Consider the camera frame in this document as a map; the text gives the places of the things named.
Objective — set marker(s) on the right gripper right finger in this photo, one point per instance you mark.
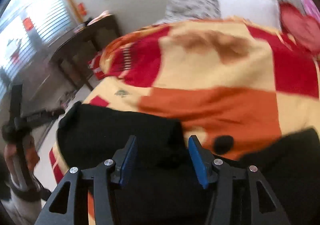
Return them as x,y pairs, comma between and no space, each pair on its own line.
200,162

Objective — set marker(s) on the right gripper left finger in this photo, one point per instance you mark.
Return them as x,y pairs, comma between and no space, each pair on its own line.
68,203

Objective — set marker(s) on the black pants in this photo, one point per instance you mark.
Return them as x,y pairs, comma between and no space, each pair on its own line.
163,188

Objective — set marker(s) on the grey sleeve forearm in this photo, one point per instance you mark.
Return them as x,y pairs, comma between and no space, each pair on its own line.
16,210

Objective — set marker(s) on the left hand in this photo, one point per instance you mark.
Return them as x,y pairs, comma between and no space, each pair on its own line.
12,158

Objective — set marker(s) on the pair of floor slippers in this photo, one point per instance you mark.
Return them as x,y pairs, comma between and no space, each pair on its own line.
66,98

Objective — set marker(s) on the dark wooden table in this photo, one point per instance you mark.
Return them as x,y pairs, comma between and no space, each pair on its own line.
70,48

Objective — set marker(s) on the red shopping bag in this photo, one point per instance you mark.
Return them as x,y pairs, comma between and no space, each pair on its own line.
94,66

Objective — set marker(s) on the orange red checkered blanket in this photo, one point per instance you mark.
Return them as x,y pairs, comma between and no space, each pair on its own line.
237,86

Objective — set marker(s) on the red window decoration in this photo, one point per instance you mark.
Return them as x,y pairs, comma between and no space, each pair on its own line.
81,9

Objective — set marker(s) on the pink cloth on table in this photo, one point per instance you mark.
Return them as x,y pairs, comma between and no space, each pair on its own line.
104,14

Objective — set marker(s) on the red heart cushion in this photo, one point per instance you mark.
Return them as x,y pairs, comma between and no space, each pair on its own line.
305,29

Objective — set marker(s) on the white pillow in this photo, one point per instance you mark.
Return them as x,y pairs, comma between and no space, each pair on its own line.
262,12

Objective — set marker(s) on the pink patterned quilt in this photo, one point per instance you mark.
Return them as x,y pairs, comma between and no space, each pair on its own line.
311,9

